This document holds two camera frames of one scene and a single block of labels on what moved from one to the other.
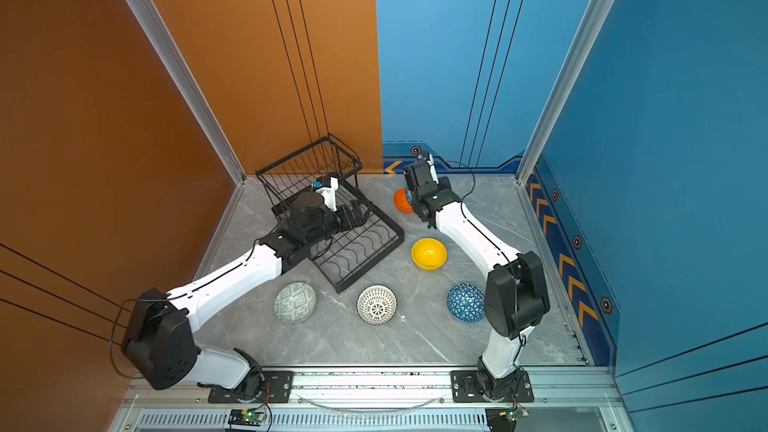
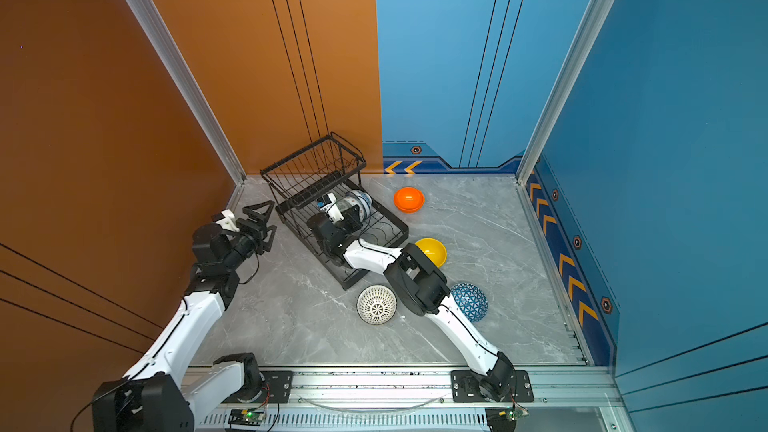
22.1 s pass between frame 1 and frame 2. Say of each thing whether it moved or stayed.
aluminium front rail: stayed
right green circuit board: stayed
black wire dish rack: stayed
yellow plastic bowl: stayed
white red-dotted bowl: stayed
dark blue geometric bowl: stayed
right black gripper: moved
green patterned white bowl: moved
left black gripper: moved
